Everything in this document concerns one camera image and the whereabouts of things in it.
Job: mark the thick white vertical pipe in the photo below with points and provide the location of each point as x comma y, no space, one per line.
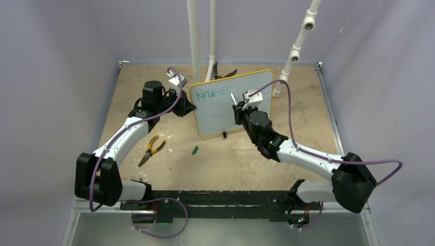
193,23

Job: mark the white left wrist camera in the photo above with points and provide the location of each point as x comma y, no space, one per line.
175,81

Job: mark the yellow black pliers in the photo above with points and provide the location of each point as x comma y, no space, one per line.
151,150

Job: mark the green marker cap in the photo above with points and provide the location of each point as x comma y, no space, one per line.
194,151

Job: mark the white green marker pen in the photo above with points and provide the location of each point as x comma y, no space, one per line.
233,99

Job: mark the thin white vertical pipe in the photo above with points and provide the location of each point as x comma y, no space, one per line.
212,39

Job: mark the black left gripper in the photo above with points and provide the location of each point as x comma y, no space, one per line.
184,106

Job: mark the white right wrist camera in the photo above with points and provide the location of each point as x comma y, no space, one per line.
253,97

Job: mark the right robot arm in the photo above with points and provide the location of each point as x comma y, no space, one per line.
346,180

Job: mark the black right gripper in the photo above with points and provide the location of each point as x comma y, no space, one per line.
240,112

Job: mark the yellow framed whiteboard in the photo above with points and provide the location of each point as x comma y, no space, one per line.
214,100

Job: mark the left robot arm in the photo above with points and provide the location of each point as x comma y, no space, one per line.
97,176

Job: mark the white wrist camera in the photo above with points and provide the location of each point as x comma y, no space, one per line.
253,97
175,81

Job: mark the white pipe with fittings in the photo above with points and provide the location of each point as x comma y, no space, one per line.
308,25

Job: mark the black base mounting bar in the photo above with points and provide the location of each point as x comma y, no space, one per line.
275,206

